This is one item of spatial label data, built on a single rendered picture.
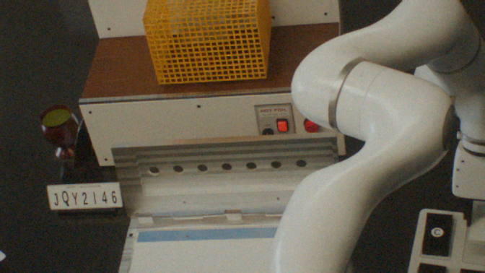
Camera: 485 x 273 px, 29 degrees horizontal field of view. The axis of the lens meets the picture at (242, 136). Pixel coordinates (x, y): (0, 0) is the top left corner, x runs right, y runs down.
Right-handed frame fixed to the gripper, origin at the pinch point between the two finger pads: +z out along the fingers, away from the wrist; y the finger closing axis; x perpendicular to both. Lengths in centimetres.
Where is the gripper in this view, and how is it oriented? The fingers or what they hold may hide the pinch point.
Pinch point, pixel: (479, 214)
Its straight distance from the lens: 176.8
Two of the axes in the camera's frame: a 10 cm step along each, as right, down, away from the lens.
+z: 0.8, 8.6, 5.1
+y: 9.5, 0.8, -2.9
